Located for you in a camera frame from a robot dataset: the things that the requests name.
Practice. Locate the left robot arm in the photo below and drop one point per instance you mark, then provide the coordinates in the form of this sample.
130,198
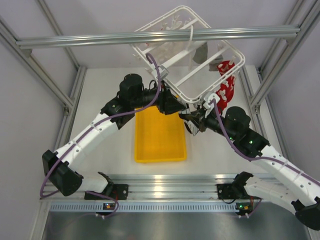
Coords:
61,166

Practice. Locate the grey sock on hanger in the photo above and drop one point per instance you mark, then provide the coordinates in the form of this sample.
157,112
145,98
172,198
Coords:
201,55

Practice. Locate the red sock clipped on hanger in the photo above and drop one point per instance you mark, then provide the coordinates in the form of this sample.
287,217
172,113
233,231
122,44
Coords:
226,90

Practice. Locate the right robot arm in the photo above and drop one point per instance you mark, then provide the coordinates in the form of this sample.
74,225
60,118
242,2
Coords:
262,155

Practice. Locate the white plastic clip hanger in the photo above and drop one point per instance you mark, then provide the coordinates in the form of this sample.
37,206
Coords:
188,80

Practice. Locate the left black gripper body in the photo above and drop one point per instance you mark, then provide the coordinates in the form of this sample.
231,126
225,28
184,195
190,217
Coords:
163,104

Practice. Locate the yellow plastic tray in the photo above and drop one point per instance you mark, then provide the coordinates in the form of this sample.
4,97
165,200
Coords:
158,137

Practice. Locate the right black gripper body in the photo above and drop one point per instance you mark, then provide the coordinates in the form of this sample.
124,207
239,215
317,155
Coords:
212,122

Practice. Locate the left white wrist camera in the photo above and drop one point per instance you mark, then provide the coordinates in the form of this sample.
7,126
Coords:
161,72

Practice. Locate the striped black white sock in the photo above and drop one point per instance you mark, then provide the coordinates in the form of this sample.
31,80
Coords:
192,126

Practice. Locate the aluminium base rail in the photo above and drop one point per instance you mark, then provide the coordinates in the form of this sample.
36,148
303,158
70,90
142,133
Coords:
159,194

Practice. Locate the aluminium top crossbar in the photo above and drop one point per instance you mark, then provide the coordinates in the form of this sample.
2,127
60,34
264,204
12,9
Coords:
141,37

